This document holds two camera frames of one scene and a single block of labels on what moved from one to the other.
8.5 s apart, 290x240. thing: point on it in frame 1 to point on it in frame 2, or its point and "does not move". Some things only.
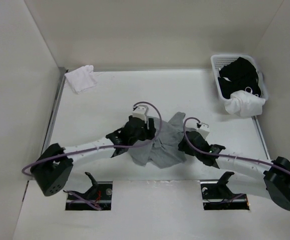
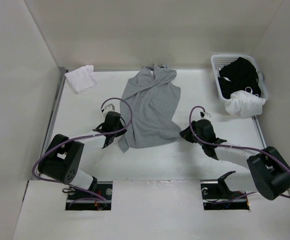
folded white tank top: (81, 79) does not move
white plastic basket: (219, 60) does not move
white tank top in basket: (244, 104) does not move
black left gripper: (150, 130) to (120, 133)
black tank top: (239, 76) does not move
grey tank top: (163, 150) to (155, 96)
